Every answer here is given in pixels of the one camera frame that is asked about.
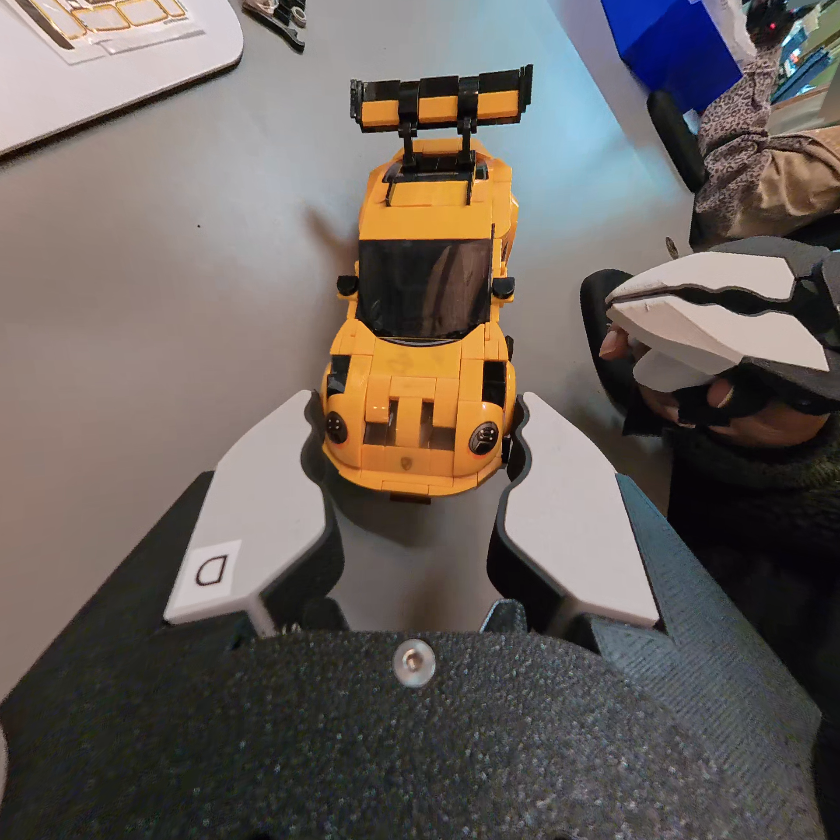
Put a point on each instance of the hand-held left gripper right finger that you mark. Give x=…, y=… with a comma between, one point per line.
x=571, y=525

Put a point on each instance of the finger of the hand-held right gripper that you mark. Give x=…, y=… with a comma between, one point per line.
x=715, y=334
x=715, y=272

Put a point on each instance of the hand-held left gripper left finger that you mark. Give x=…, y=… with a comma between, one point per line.
x=256, y=518

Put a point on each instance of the yellow lego car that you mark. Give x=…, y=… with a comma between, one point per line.
x=413, y=394

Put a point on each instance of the dark transparent lego windshield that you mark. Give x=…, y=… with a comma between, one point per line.
x=426, y=289

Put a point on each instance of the yellow lego tile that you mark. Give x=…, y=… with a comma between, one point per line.
x=426, y=220

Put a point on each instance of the yellow black lego spoiler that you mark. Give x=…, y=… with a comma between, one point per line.
x=380, y=111

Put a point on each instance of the white book stand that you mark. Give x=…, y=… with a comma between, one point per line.
x=98, y=72

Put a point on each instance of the person's right forearm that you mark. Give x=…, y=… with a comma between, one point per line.
x=754, y=512

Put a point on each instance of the lego sticker sheet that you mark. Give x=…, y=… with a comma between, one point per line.
x=118, y=23

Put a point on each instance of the person's right hand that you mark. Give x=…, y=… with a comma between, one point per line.
x=774, y=430

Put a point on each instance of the black office chair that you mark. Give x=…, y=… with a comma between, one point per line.
x=676, y=138

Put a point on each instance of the blue storage bin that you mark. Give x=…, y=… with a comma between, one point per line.
x=676, y=46

